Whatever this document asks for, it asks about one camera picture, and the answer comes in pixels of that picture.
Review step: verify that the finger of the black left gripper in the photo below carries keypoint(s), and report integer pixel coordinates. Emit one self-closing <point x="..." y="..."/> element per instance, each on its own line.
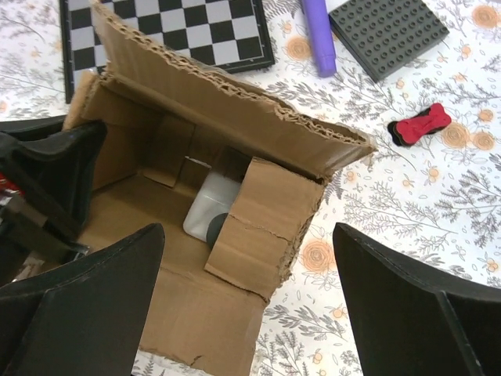
<point x="46" y="199"/>

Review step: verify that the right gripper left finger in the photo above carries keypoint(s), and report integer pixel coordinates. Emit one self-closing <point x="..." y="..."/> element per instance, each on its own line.
<point x="85" y="317"/>

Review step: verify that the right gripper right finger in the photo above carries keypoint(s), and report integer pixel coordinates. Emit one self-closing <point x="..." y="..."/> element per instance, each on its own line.
<point x="409" y="318"/>

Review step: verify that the brown taped cardboard box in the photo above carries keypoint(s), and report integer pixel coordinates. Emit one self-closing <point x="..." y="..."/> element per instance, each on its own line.
<point x="232" y="173"/>

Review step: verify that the white bottle grey cap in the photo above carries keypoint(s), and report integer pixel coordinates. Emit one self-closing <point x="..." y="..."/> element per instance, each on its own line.
<point x="215" y="197"/>

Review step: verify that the red black knife cap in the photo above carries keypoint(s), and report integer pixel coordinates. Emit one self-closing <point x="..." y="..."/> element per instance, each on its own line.
<point x="408" y="132"/>

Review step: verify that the black white checkerboard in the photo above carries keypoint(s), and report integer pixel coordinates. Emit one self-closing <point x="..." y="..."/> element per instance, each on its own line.
<point x="231" y="35"/>

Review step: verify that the dark grey studded plate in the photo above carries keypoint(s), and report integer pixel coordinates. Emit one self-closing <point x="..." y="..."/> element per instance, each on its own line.
<point x="385" y="35"/>

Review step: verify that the purple cylindrical handle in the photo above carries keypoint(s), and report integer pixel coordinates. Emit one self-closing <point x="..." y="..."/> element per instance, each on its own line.
<point x="320" y="36"/>

